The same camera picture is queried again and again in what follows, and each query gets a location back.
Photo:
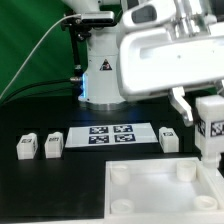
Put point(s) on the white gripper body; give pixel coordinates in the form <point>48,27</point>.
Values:
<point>150,62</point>

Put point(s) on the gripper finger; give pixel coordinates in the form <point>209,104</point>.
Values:
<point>176,97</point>

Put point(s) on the white square tabletop tray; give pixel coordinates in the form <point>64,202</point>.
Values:
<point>163,191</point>

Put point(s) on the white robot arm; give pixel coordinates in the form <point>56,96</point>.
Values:
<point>194,18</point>

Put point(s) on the white sheet with markers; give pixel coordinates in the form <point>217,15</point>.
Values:
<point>110,135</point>

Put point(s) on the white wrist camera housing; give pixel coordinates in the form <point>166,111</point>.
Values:
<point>148,14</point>

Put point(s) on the grey camera on stand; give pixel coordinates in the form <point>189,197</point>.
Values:
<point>102,17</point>

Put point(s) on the black camera stand pole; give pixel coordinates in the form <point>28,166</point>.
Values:
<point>76,50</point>

